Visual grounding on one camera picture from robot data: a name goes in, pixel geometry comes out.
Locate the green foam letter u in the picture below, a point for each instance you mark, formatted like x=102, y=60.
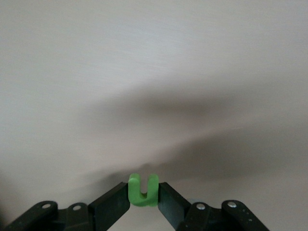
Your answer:
x=134, y=192

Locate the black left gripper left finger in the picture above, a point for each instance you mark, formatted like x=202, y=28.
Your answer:
x=110, y=204

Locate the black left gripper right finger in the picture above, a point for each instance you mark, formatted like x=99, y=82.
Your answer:
x=173, y=204

